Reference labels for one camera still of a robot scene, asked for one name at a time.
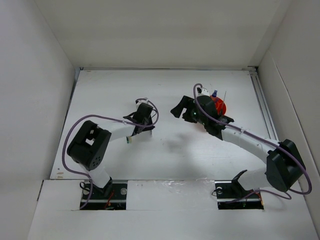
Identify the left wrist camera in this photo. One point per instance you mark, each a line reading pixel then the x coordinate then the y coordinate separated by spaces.
pixel 140 101

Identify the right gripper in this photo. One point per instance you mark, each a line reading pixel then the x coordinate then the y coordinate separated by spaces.
pixel 186 102

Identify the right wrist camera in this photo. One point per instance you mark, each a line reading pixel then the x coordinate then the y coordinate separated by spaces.
pixel 201 91

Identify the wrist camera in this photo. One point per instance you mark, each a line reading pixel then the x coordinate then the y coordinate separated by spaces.
pixel 140 101
pixel 201 91

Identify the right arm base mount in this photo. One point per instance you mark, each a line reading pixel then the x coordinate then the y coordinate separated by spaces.
pixel 231 196

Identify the orange round organizer container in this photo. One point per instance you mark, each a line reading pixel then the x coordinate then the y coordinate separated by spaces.
pixel 219 105

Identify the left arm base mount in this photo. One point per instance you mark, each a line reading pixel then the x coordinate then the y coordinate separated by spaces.
pixel 115 200

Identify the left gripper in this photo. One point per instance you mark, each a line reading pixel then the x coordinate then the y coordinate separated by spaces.
pixel 147 128

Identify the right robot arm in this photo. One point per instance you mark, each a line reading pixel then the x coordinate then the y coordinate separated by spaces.
pixel 282 160

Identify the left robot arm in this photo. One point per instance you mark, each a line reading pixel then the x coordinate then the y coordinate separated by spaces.
pixel 86 142

